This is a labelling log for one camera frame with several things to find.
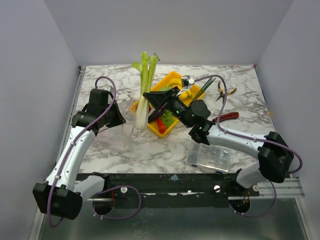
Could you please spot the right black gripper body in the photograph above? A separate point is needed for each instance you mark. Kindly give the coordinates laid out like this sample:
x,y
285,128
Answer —
x,y
169,100

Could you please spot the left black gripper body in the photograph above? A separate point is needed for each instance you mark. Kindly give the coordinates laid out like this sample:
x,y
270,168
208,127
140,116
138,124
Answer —
x,y
113,117

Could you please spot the clear zip top bag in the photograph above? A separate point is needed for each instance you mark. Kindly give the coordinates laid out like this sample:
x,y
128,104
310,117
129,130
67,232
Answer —
x,y
128,129

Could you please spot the celery stalk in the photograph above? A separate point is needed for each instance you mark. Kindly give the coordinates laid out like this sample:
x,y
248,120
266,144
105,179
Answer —
x,y
146,68

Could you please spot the purple eggplant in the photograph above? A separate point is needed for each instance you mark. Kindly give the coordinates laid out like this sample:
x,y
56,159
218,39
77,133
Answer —
x,y
154,116

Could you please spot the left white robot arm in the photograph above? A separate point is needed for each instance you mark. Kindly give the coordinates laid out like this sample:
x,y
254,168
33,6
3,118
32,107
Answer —
x,y
60,195

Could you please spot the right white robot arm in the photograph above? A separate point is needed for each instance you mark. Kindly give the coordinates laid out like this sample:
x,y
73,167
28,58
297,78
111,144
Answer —
x,y
272,153

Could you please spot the green cabbage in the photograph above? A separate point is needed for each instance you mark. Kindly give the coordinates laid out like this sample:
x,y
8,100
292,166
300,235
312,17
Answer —
x,y
166,88

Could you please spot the green lettuce leaf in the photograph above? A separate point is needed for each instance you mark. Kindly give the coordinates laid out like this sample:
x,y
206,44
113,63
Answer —
x,y
167,117

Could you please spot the yellow banana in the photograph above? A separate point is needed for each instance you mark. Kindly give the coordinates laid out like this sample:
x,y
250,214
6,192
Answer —
x,y
175,82

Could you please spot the yellow plastic tray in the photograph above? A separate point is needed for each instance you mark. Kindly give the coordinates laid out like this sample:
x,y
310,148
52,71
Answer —
x,y
195,89

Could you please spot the red chili pepper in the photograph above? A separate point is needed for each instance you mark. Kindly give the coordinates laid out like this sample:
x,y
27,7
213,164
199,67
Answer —
x,y
161,126

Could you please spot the green chives bunch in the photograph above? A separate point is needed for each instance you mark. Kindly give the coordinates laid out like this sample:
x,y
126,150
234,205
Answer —
x,y
203,89

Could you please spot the red utility knife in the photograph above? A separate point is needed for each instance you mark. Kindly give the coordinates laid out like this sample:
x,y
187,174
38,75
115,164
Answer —
x,y
229,116

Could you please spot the clear plastic screw box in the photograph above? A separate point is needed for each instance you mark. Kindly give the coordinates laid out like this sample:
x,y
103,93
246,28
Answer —
x,y
209,158

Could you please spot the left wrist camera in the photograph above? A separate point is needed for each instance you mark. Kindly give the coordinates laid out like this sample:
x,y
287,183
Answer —
x,y
110,89

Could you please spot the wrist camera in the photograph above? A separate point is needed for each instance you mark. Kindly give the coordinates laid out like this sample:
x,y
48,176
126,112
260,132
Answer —
x,y
110,89
187,82

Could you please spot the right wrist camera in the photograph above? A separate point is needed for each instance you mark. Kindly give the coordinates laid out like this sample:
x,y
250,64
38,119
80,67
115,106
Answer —
x,y
187,82

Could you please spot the yellow handled pliers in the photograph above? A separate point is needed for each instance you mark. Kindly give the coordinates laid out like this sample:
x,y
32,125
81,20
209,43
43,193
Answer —
x,y
222,94

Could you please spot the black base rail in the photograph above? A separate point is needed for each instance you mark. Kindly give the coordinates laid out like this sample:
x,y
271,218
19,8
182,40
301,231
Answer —
x,y
169,190

